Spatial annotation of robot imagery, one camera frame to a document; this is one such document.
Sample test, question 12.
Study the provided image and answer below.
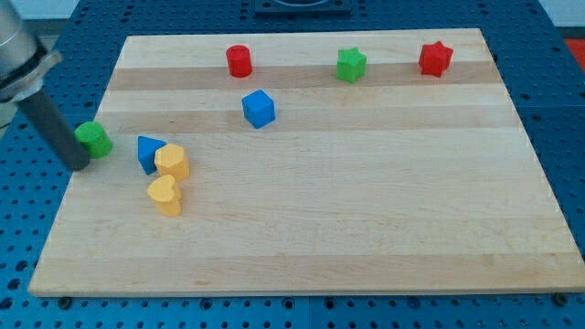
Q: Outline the blue cube block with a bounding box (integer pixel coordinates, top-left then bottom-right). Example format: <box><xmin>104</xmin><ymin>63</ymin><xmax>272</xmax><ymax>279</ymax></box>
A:
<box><xmin>241</xmin><ymin>90</ymin><xmax>276</xmax><ymax>129</ymax></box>

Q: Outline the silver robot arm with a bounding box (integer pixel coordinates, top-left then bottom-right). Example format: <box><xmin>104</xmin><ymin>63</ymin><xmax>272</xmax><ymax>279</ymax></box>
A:
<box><xmin>1</xmin><ymin>0</ymin><xmax>63</xmax><ymax>103</ymax></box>

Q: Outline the wooden board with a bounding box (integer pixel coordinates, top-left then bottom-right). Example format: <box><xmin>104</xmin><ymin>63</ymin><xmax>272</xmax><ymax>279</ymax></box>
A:
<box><xmin>29</xmin><ymin>28</ymin><xmax>584</xmax><ymax>298</ymax></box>

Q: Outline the green star block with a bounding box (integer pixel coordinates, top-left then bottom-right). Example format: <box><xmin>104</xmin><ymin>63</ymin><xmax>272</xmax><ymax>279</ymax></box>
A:
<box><xmin>335</xmin><ymin>48</ymin><xmax>367</xmax><ymax>83</ymax></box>

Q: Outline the red cylinder block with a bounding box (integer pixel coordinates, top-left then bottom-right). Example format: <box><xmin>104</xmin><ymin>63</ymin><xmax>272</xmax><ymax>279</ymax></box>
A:
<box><xmin>226</xmin><ymin>45</ymin><xmax>252</xmax><ymax>78</ymax></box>

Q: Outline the yellow hexagon block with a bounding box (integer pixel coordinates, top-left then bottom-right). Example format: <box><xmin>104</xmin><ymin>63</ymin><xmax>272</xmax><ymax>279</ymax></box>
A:
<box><xmin>154</xmin><ymin>143</ymin><xmax>190</xmax><ymax>182</ymax></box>

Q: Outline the yellow heart block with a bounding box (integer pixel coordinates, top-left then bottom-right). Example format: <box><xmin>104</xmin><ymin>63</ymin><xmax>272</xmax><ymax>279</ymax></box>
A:
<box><xmin>146</xmin><ymin>175</ymin><xmax>182</xmax><ymax>217</ymax></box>

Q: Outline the blue triangle block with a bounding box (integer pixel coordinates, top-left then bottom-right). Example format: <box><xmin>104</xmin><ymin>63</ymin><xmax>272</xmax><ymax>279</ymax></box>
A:
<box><xmin>137</xmin><ymin>135</ymin><xmax>166</xmax><ymax>175</ymax></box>

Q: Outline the red star block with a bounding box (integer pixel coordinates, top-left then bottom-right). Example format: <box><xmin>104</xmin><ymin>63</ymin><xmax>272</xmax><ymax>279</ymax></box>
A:
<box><xmin>419</xmin><ymin>41</ymin><xmax>453</xmax><ymax>78</ymax></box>

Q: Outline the green cylinder block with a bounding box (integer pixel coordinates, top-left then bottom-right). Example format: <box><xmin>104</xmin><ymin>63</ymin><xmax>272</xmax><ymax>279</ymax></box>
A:
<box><xmin>74</xmin><ymin>122</ymin><xmax>113</xmax><ymax>159</ymax></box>

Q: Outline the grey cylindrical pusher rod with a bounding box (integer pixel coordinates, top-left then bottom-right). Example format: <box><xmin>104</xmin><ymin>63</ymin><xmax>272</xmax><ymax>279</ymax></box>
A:
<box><xmin>16</xmin><ymin>88</ymin><xmax>90</xmax><ymax>171</ymax></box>

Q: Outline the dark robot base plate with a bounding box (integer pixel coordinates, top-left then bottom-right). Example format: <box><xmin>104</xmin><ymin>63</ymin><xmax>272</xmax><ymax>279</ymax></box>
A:
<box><xmin>251</xmin><ymin>0</ymin><xmax>353</xmax><ymax>14</ymax></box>

